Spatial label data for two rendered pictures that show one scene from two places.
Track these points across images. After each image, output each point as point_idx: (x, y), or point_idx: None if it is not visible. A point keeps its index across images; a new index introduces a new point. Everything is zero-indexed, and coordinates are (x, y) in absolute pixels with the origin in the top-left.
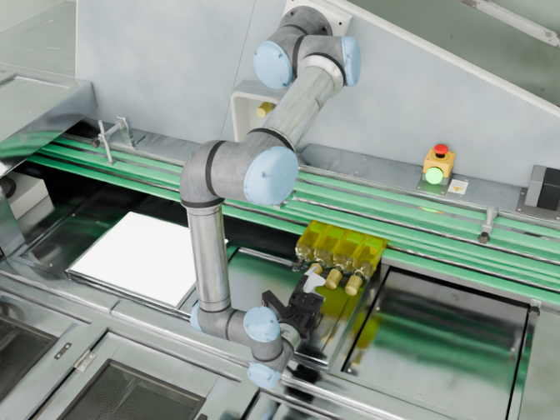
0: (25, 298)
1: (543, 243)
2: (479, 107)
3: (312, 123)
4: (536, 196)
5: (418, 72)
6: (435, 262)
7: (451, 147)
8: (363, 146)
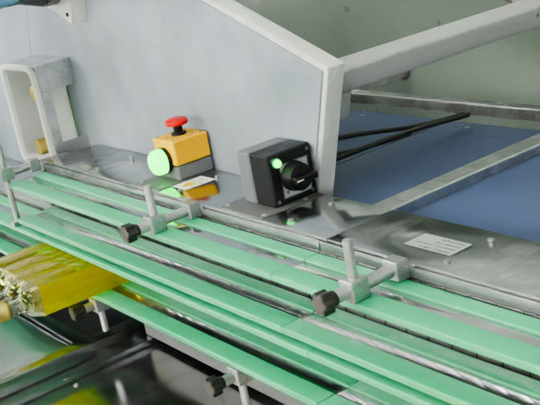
0: None
1: (208, 246)
2: (206, 47)
3: (94, 111)
4: (249, 181)
5: (145, 2)
6: (153, 309)
7: (203, 123)
8: (138, 139)
